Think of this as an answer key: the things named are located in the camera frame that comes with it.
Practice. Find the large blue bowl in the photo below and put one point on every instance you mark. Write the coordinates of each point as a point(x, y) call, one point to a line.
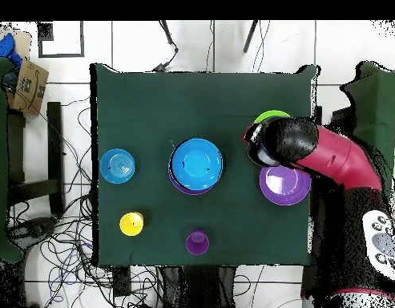
point(197, 163)

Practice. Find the purple bowl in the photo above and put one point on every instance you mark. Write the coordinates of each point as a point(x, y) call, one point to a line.
point(285, 189)
point(184, 191)

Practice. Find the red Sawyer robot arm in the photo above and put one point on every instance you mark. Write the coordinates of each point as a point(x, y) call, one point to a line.
point(338, 160)

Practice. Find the large green bowl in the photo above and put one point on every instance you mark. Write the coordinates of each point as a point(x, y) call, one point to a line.
point(270, 115)

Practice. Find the dark green tablecloth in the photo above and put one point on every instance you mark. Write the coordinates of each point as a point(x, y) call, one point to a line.
point(184, 96)

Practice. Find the black tripod leg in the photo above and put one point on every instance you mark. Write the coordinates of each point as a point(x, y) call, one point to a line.
point(250, 37)
point(167, 33)

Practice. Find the black power adapter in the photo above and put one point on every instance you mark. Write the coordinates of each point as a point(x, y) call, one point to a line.
point(159, 67)

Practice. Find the purple cup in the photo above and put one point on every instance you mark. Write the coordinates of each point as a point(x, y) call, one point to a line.
point(197, 243)

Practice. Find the small blue bowl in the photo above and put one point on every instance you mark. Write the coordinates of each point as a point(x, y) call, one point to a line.
point(117, 166)

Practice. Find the yellow cup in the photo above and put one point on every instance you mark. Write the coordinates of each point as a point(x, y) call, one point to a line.
point(131, 224)

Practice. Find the brown cardboard box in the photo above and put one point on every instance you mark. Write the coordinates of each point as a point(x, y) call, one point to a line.
point(29, 89)

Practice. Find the blue fabric bag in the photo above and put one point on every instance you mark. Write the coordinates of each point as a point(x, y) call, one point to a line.
point(4, 48)

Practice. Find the black square floor frame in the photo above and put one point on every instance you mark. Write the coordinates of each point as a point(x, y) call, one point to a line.
point(45, 31)

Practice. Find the grey pedestal foot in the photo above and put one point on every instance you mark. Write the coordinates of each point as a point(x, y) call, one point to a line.
point(35, 228)

